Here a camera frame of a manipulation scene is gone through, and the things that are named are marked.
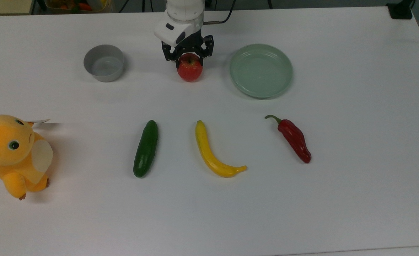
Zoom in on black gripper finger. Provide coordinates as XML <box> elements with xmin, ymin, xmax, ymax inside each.
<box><xmin>198</xmin><ymin>34</ymin><xmax>215</xmax><ymax>66</ymax></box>
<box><xmin>161</xmin><ymin>41</ymin><xmax>182</xmax><ymax>69</ymax></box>

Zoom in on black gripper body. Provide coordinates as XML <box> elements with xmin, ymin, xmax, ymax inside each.
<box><xmin>173</xmin><ymin>28</ymin><xmax>205</xmax><ymax>55</ymax></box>

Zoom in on red apple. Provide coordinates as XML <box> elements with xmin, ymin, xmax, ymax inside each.
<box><xmin>177</xmin><ymin>53</ymin><xmax>203</xmax><ymax>82</ymax></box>

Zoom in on gray bowl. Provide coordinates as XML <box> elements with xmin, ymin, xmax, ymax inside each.
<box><xmin>84</xmin><ymin>44</ymin><xmax>125</xmax><ymax>83</ymax></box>

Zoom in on pale green plate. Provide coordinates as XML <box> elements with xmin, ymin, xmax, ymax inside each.
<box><xmin>229</xmin><ymin>43</ymin><xmax>294</xmax><ymax>99</ymax></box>

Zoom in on green cucumber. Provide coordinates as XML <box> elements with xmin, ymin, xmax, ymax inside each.
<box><xmin>133</xmin><ymin>120</ymin><xmax>159</xmax><ymax>178</ymax></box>

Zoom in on clear box of toy food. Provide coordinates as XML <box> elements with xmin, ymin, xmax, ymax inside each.
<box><xmin>44</xmin><ymin>0</ymin><xmax>113</xmax><ymax>14</ymax></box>

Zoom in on yellow banana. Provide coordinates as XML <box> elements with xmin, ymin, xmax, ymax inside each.
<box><xmin>195</xmin><ymin>120</ymin><xmax>248</xmax><ymax>178</ymax></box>

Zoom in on red chili pepper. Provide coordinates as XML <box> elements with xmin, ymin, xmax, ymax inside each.
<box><xmin>265</xmin><ymin>114</ymin><xmax>312</xmax><ymax>164</ymax></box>

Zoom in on beige cabinet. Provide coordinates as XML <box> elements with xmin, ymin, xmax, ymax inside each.
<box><xmin>0</xmin><ymin>0</ymin><xmax>35</xmax><ymax>15</ymax></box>

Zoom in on yellow plush toy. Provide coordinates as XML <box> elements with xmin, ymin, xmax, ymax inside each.
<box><xmin>0</xmin><ymin>114</ymin><xmax>54</xmax><ymax>201</ymax></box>

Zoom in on black table clamp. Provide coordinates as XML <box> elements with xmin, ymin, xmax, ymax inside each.
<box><xmin>386</xmin><ymin>0</ymin><xmax>416</xmax><ymax>20</ymax></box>

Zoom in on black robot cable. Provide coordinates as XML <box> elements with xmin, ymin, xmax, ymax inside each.
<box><xmin>204</xmin><ymin>0</ymin><xmax>237</xmax><ymax>25</ymax></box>

